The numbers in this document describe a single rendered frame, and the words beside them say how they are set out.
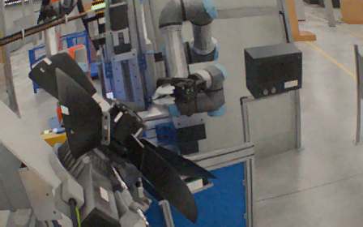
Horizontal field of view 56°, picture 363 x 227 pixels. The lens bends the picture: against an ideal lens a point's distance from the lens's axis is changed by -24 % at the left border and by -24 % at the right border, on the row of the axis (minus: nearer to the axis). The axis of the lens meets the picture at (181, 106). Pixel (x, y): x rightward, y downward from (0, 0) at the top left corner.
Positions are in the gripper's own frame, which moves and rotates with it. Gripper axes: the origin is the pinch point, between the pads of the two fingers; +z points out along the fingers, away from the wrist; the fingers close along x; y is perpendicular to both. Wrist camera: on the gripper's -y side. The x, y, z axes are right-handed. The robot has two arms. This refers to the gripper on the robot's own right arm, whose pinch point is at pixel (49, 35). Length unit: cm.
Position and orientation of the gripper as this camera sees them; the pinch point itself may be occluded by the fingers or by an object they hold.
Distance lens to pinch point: 178.3
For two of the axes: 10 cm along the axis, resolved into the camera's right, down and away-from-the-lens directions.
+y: -2.1, -2.6, 9.4
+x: -9.7, 2.0, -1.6
